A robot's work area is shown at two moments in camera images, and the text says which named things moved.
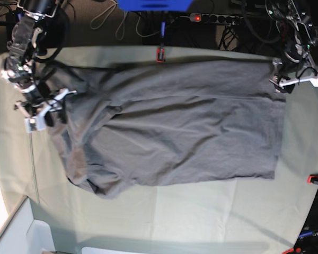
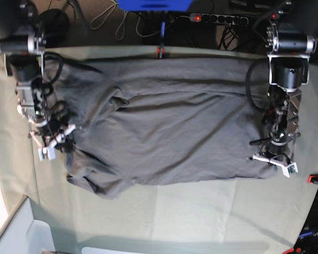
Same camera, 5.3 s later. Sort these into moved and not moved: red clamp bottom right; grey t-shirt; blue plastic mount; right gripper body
Moved: right gripper body
Not moved: blue plastic mount; grey t-shirt; red clamp bottom right
